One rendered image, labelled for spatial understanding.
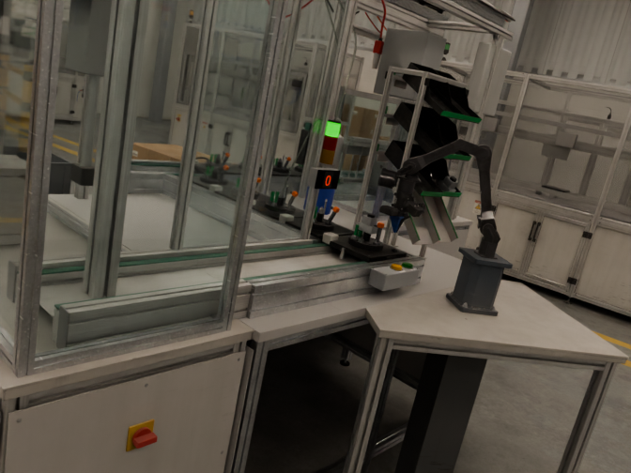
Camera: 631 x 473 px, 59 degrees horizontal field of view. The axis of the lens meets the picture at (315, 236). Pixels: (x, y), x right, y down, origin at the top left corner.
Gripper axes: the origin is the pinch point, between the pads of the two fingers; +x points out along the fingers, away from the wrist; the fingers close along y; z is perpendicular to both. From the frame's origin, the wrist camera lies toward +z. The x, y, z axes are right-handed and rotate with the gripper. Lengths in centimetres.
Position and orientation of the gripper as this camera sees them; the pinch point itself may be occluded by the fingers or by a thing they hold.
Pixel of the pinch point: (396, 223)
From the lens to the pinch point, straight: 211.2
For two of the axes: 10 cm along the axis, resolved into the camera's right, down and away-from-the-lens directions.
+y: 6.8, -0.5, 7.3
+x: -2.0, 9.5, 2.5
